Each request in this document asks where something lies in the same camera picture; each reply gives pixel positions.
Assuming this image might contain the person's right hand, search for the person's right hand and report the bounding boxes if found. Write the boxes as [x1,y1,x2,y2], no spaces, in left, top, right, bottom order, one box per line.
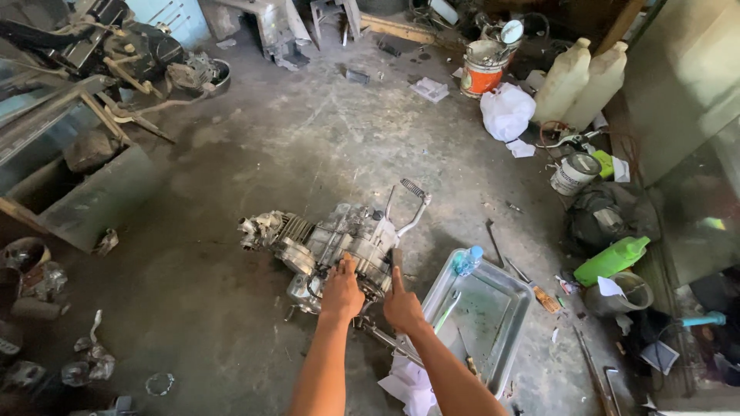
[383,265,427,336]

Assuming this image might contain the person's left hand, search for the person's left hand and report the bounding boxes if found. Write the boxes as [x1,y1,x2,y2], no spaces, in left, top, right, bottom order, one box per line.
[320,253,366,324]

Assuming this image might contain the grey motorcycle engine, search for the grey motorcycle engine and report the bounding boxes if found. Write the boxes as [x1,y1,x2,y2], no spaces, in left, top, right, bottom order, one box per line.
[237,178,433,324]

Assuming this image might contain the long metal bar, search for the long metal bar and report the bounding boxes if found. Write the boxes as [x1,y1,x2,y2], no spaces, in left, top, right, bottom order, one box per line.
[353,315,426,369]

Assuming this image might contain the clear bottle with blue cap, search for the clear bottle with blue cap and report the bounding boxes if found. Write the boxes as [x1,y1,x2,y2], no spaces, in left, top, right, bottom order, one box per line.
[454,245,484,277]

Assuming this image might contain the white cloth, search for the white cloth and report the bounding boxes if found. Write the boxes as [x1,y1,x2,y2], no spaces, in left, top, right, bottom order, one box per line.
[378,351,438,416]

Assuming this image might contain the black metal tool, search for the black metal tool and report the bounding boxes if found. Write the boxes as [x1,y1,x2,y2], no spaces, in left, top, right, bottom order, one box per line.
[485,218,506,269]

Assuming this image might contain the metal tray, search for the metal tray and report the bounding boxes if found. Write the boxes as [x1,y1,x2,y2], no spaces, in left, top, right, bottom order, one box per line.
[420,248,535,401]

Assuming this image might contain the flat white package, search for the flat white package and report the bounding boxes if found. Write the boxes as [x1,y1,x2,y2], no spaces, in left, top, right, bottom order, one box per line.
[409,76,451,104]

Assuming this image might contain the white paper scrap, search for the white paper scrap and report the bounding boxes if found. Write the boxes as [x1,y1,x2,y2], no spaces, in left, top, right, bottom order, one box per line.
[505,138,537,159]

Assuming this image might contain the white plastic bag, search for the white plastic bag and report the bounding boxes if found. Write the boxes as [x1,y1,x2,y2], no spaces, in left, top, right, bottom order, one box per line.
[479,82,537,143]

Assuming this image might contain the orange bucket with parts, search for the orange bucket with parts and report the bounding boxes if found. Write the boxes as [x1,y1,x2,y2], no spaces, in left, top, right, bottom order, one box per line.
[460,39,511,99]

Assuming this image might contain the white paint can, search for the white paint can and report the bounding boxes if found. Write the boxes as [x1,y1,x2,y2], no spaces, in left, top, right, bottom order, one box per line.
[550,152,602,196]

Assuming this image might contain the grey plastic fairing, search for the grey plastic fairing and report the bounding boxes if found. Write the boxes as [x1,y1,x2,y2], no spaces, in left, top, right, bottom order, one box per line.
[253,0,313,72]

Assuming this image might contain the small crumpled metal piece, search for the small crumpled metal piece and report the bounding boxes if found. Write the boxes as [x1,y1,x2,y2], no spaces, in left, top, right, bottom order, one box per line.
[95,228,120,257]

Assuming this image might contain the wooden plank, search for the wooden plank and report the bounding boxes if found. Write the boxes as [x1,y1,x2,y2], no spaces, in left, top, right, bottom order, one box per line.
[359,12,438,45]

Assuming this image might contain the grey stool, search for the grey stool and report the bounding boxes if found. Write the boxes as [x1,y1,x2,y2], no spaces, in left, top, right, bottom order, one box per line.
[309,0,363,42]

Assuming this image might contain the black bag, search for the black bag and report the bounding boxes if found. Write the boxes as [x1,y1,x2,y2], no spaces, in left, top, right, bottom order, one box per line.
[563,183,661,256]

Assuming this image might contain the green plastic bottle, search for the green plastic bottle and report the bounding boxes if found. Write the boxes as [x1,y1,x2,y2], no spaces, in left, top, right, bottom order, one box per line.
[573,235,652,288]

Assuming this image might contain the metal rods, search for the metal rods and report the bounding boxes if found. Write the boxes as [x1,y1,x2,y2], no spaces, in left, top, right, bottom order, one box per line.
[572,325,623,416]

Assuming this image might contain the crumpled clear plastic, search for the crumpled clear plastic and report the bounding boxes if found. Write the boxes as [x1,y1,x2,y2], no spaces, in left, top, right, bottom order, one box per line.
[60,309,117,388]

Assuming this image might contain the grey metal trough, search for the grey metal trough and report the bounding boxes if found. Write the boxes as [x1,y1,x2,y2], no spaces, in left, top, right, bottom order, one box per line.
[0,75,158,253]

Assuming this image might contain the yellow green container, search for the yellow green container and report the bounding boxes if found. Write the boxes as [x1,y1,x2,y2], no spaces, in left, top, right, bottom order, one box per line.
[589,148,615,179]

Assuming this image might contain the white plastic jerry can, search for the white plastic jerry can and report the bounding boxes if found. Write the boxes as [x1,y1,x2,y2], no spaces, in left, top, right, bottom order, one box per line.
[531,37,592,126]
[563,41,629,132]

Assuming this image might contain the grey pot with paper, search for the grey pot with paper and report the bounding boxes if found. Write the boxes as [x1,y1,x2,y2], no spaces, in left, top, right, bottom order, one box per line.
[583,271,655,318]

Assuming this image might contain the round mirror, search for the round mirror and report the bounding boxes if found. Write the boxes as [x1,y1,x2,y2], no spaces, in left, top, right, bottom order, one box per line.
[499,18,525,46]

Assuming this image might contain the heap of motorcycle parts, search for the heap of motorcycle parts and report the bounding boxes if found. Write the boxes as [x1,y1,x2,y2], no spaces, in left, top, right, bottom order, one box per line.
[0,0,232,142]

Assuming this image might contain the white paper sheet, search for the white paper sheet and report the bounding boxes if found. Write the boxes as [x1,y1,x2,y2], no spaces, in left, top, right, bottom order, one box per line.
[640,340,681,376]

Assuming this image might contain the pile of dark engine parts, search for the pile of dark engine parts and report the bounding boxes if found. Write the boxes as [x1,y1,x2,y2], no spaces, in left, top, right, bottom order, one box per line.
[0,236,71,395]

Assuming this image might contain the grey cabinet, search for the grey cabinet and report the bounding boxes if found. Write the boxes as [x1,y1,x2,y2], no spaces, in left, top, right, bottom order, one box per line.
[623,0,740,187]

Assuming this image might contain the brown handled screwdriver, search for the brown handled screwdriver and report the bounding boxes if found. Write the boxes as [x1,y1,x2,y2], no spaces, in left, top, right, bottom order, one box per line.
[458,328,482,379]

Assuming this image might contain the orange handled screwdriver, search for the orange handled screwdriver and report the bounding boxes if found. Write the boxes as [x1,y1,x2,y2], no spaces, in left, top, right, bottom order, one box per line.
[505,257,562,314]

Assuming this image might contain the clear plastic ring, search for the clear plastic ring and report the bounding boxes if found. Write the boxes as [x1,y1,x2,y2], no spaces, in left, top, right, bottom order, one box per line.
[144,372,176,398]

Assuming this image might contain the blue handled tool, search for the blue handled tool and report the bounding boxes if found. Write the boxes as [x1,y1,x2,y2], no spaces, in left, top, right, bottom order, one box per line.
[679,310,727,328]

